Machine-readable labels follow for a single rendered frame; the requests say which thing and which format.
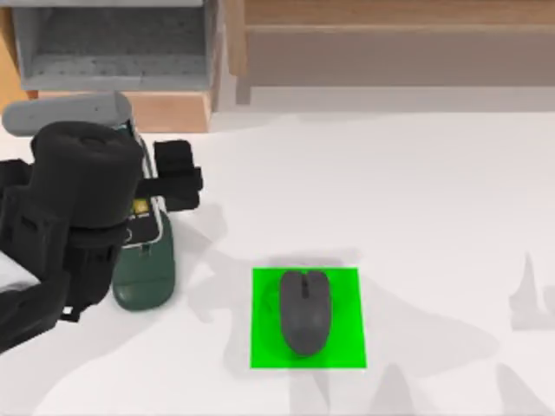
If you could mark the green square mat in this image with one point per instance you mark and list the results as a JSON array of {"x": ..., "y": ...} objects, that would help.
[{"x": 347, "y": 320}]

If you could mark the orange wooden cupboard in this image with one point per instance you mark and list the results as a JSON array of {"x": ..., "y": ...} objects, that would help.
[{"x": 8, "y": 56}]

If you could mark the wooden open shelf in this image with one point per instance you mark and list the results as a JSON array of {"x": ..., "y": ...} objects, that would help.
[{"x": 390, "y": 47}]

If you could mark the pale grey rounded box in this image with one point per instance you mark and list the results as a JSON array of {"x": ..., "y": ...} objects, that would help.
[{"x": 60, "y": 113}]

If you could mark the dark grey computer mouse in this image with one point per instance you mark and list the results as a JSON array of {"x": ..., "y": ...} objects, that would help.
[{"x": 304, "y": 318}]

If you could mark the pale wooden drawer front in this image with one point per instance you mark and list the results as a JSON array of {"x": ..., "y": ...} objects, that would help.
[{"x": 173, "y": 110}]

